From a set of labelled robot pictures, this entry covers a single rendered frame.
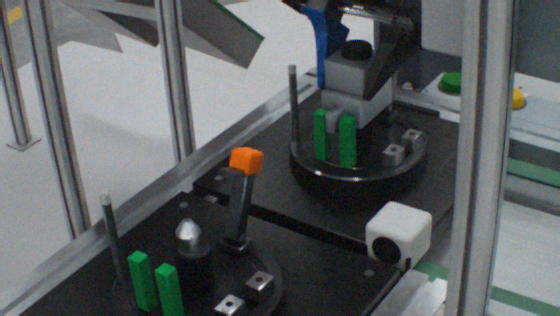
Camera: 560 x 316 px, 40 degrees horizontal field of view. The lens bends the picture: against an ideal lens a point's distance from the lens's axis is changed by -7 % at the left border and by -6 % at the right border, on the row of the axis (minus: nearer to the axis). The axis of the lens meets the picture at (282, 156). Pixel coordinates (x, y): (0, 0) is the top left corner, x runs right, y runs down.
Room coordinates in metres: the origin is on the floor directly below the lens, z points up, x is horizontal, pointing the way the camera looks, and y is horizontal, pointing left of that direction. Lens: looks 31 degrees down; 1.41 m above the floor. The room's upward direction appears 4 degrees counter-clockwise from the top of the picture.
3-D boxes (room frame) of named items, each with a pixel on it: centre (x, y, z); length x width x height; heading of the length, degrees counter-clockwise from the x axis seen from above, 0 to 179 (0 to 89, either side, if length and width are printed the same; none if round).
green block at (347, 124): (0.67, -0.06, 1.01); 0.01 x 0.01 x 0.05; 54
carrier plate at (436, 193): (0.71, -0.08, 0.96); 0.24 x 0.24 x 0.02; 54
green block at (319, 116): (0.68, -0.04, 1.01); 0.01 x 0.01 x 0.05; 54
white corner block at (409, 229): (0.58, -0.10, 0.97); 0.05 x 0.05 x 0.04; 54
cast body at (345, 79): (0.70, -0.07, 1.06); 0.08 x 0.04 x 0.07; 144
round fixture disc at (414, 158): (0.71, -0.08, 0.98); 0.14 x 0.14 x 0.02
